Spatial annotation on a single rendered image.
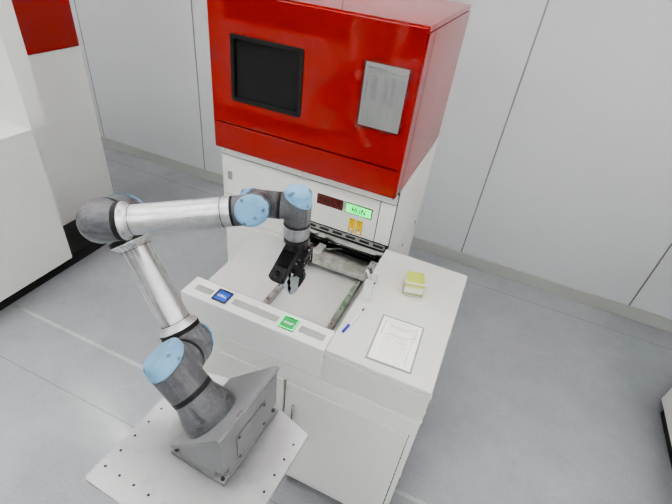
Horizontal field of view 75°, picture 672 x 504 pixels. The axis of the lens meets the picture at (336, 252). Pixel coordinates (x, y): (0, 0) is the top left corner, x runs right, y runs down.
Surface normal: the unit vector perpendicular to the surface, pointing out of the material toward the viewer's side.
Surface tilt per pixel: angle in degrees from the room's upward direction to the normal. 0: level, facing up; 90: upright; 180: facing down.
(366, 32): 90
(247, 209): 66
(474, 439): 0
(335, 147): 90
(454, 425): 0
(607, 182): 90
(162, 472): 0
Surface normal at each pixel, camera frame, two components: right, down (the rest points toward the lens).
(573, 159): -0.40, 0.52
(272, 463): 0.11, -0.79
